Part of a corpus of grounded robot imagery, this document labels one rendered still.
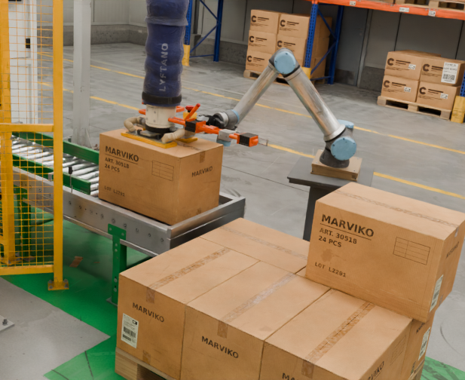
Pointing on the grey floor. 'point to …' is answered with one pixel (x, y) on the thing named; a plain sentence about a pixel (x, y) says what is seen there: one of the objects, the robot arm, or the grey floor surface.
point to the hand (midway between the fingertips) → (198, 126)
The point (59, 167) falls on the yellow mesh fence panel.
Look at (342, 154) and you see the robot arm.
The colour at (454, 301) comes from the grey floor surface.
